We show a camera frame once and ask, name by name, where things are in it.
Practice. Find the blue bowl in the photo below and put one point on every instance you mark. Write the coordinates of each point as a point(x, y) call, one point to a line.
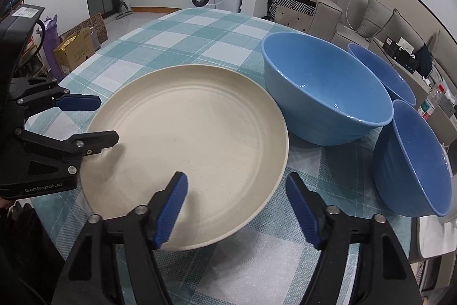
point(389, 76)
point(321, 83)
point(410, 162)

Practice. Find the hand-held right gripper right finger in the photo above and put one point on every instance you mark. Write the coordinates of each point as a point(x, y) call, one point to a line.
point(303, 212)

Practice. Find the black clothing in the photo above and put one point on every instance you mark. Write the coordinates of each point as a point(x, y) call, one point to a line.
point(425, 60)

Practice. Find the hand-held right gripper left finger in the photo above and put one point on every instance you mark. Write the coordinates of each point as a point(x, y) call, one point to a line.
point(171, 212)

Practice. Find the person's dark clothing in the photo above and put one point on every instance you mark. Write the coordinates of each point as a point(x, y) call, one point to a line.
point(32, 255)

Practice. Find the grey pillow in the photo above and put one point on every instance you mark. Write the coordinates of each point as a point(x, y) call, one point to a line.
point(375, 15)
point(394, 30)

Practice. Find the small white box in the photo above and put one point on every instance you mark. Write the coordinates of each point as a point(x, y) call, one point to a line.
point(405, 44)

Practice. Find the large beige box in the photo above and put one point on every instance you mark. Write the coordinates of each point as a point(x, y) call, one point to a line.
point(375, 43)

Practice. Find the teal checked tablecloth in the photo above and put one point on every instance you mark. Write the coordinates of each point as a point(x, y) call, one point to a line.
point(200, 40)

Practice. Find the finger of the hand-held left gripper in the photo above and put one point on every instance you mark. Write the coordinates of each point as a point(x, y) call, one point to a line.
point(82, 102)
point(96, 140)

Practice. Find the grey floor mop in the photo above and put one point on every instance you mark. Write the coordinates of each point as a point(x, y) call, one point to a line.
point(123, 10)

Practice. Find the brown cardboard box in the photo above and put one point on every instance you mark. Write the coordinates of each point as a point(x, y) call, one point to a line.
point(76, 51)

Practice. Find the black flat box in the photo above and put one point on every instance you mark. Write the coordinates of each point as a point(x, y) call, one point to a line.
point(401, 58)

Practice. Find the clear water bottle red label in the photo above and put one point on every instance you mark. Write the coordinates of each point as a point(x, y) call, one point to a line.
point(430, 105)

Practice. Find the black white striped cushion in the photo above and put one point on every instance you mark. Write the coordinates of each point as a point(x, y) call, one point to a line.
point(289, 1)

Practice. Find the beige round plate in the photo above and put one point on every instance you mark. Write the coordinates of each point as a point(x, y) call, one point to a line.
point(185, 133)

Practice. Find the purple plastic bag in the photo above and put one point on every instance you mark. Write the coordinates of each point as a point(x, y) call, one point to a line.
point(51, 40)

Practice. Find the grey sofa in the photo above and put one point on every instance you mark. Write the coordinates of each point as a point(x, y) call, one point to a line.
point(326, 19)

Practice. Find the beige dotted cushion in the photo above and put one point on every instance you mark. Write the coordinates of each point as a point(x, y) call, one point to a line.
point(292, 21)

